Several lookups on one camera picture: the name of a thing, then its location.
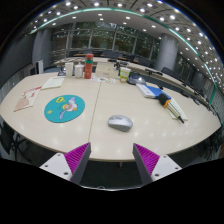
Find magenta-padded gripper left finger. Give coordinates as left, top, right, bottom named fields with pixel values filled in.
left=39, top=142, right=92, bottom=185

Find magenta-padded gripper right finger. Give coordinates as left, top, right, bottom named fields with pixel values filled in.
left=132, top=143, right=183, bottom=185

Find silver computer mouse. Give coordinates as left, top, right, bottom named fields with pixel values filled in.
left=107, top=114, right=134, bottom=133

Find teal round mouse pad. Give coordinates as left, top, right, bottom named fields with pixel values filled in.
left=43, top=94, right=86, bottom=124

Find blue and white book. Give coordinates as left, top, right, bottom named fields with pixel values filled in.
left=135, top=83, right=172, bottom=100

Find red and white brochure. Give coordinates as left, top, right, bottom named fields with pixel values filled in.
left=13, top=85, right=43, bottom=112

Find white booklet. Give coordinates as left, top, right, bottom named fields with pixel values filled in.
left=41, top=76, right=66, bottom=90

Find colourful printed leaflet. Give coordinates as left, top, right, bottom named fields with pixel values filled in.
left=90, top=75, right=116, bottom=85

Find white lidded mug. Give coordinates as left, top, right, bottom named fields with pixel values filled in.
left=74, top=64, right=85, bottom=79

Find green printed paper cup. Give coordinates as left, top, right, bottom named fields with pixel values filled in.
left=119, top=66, right=132, bottom=84

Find white paper cup stack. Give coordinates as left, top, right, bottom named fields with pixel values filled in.
left=64, top=62, right=74, bottom=78

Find red bottle with green band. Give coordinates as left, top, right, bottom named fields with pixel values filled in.
left=83, top=53, right=95, bottom=80

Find beige cardboard box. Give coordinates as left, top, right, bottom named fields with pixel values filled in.
left=95, top=63, right=119, bottom=78

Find dark office chairs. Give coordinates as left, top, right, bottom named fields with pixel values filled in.
left=68, top=49, right=208, bottom=98

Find white standing panel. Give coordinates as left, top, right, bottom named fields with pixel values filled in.
left=35, top=59, right=45, bottom=75

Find ceiling lights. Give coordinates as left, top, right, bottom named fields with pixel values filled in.
left=31, top=0, right=224, bottom=88

